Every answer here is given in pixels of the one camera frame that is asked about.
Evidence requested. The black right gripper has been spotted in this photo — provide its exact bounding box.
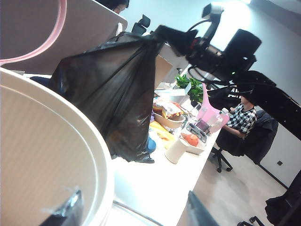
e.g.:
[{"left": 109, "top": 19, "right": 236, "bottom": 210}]
[{"left": 152, "top": 24, "right": 226, "bottom": 69}]

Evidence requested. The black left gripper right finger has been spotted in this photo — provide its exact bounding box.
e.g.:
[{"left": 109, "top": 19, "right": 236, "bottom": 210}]
[{"left": 187, "top": 190, "right": 219, "bottom": 226}]

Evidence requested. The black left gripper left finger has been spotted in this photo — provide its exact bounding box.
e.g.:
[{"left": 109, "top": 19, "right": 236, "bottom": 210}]
[{"left": 41, "top": 187, "right": 84, "bottom": 226}]

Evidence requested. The cream ribbed plastic trash can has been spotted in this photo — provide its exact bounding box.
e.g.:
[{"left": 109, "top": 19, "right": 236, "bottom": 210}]
[{"left": 0, "top": 67, "right": 116, "bottom": 226}]

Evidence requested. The black plastic garbage bag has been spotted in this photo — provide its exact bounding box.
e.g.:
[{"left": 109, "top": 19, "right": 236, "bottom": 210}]
[{"left": 48, "top": 32, "right": 165, "bottom": 164}]

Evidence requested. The orange yellow snack bag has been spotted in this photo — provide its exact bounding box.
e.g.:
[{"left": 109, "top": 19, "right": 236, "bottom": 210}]
[{"left": 152, "top": 97, "right": 185, "bottom": 120}]

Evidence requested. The black bulky bag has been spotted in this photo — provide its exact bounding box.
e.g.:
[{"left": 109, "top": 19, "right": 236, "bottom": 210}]
[{"left": 265, "top": 169, "right": 301, "bottom": 226}]

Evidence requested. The brown cardboard box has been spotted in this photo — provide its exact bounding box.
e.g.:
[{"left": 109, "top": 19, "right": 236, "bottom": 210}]
[{"left": 154, "top": 55, "right": 174, "bottom": 88}]

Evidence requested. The black chair headrest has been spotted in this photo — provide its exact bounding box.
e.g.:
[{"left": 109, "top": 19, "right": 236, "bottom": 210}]
[{"left": 131, "top": 14, "right": 151, "bottom": 36}]

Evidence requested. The green potted plant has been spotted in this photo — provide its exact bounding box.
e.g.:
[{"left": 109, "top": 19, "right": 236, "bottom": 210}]
[{"left": 175, "top": 74, "right": 204, "bottom": 104}]

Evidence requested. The white plastic tray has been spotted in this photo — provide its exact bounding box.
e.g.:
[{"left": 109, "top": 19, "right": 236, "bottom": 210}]
[{"left": 180, "top": 133, "right": 207, "bottom": 156}]

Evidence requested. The small cream plastic cup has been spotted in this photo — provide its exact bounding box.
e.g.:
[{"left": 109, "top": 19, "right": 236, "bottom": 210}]
[{"left": 164, "top": 137, "right": 190, "bottom": 164}]

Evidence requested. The person with black hair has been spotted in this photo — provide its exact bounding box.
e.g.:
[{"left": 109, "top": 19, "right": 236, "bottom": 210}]
[{"left": 96, "top": 0, "right": 130, "bottom": 15}]

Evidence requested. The orange round item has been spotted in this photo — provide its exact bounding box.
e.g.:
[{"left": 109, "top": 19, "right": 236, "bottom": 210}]
[{"left": 183, "top": 134, "right": 199, "bottom": 146}]

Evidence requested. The brown paper bowl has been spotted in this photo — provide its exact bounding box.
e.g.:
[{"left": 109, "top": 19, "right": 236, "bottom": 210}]
[{"left": 154, "top": 112, "right": 186, "bottom": 129}]

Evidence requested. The blue round item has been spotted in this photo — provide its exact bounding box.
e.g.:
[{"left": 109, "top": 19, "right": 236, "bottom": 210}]
[{"left": 146, "top": 136, "right": 157, "bottom": 153}]

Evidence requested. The clear water bottle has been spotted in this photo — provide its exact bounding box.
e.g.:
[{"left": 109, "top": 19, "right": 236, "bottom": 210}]
[{"left": 213, "top": 107, "right": 230, "bottom": 132}]

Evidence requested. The yellow soft item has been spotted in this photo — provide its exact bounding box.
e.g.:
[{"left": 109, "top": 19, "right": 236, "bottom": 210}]
[{"left": 149, "top": 121, "right": 176, "bottom": 142}]

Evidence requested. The black office chair with jacket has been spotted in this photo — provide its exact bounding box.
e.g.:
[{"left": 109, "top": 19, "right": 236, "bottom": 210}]
[{"left": 210, "top": 110, "right": 279, "bottom": 174}]

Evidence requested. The person in checked shirt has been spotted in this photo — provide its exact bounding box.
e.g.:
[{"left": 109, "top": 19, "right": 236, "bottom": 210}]
[{"left": 223, "top": 96, "right": 258, "bottom": 139}]

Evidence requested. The brown fabric partition panel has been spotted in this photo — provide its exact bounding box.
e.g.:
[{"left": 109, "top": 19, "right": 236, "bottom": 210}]
[{"left": 0, "top": 0, "right": 129, "bottom": 76}]

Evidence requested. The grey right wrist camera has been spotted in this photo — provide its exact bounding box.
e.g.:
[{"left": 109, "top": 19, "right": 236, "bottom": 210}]
[{"left": 201, "top": 2, "right": 224, "bottom": 38}]

